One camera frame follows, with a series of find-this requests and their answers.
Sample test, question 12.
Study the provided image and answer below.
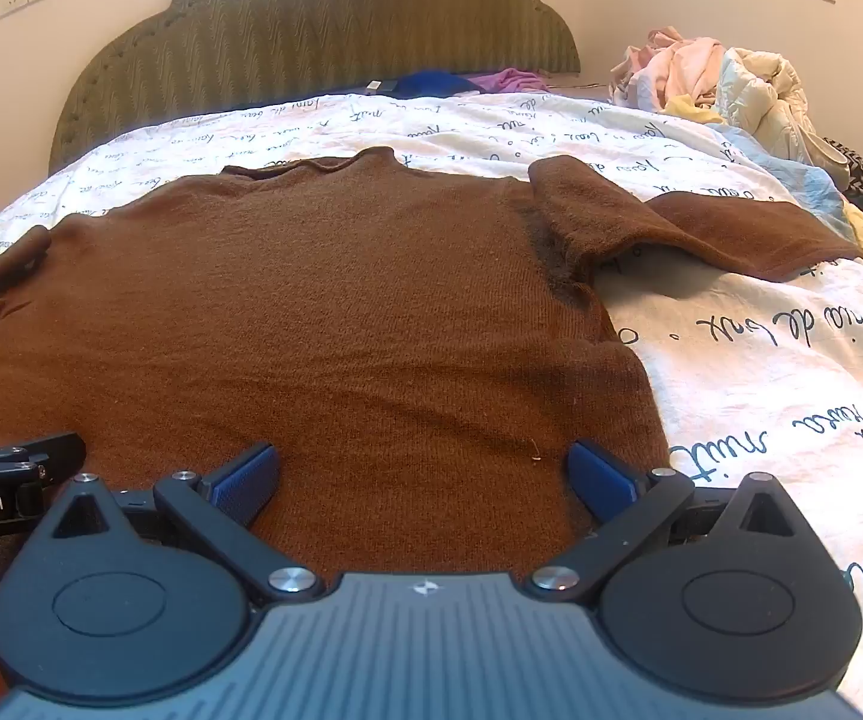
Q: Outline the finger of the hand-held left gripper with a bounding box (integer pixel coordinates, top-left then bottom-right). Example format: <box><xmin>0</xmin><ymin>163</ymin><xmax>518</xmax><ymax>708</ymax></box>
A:
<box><xmin>0</xmin><ymin>431</ymin><xmax>88</xmax><ymax>482</ymax></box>

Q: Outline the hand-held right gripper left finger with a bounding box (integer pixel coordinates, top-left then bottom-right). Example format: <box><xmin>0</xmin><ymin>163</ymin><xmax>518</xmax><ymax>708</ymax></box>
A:
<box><xmin>49</xmin><ymin>442</ymin><xmax>327</xmax><ymax>602</ymax></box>

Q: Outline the white script-printed blanket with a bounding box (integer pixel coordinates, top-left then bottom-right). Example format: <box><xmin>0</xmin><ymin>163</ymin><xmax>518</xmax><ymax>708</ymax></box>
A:
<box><xmin>0</xmin><ymin>90</ymin><xmax>863</xmax><ymax>713</ymax></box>

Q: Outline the pink clothes pile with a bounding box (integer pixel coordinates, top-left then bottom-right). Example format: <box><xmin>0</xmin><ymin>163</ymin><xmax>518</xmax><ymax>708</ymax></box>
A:
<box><xmin>611</xmin><ymin>26</ymin><xmax>729</xmax><ymax>118</ymax></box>

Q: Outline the blue cloth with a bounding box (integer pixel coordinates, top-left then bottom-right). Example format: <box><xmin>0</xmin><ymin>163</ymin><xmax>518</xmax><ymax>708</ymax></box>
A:
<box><xmin>392</xmin><ymin>70</ymin><xmax>482</xmax><ymax>101</ymax></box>

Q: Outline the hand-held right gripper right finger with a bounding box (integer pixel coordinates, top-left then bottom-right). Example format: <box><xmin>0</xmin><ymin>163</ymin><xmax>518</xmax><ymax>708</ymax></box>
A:
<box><xmin>528</xmin><ymin>441</ymin><xmax>803</xmax><ymax>602</ymax></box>

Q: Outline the purple cloth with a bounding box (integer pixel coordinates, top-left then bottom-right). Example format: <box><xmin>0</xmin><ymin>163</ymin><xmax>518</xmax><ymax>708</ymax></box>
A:
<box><xmin>468</xmin><ymin>67</ymin><xmax>552</xmax><ymax>95</ymax></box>

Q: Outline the cream quilted jacket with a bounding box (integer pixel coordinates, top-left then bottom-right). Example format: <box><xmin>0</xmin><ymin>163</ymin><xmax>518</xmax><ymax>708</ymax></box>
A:
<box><xmin>716</xmin><ymin>47</ymin><xmax>852</xmax><ymax>188</ymax></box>

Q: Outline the black and white zigzag cloth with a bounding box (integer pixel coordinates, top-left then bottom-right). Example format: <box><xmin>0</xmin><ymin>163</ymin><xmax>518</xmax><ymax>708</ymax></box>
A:
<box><xmin>821</xmin><ymin>136</ymin><xmax>863</xmax><ymax>197</ymax></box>

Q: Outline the yellow cloth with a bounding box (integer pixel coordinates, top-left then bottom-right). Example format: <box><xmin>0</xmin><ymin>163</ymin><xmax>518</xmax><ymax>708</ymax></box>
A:
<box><xmin>662</xmin><ymin>94</ymin><xmax>729</xmax><ymax>125</ymax></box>

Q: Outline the green upholstered headboard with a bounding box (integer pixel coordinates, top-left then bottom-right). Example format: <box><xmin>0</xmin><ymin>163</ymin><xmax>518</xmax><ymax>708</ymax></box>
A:
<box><xmin>49</xmin><ymin>0</ymin><xmax>582</xmax><ymax>175</ymax></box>

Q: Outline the brown knit sweater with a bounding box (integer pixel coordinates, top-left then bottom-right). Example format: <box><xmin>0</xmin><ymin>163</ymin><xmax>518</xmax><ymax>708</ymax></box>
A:
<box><xmin>0</xmin><ymin>146</ymin><xmax>863</xmax><ymax>720</ymax></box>

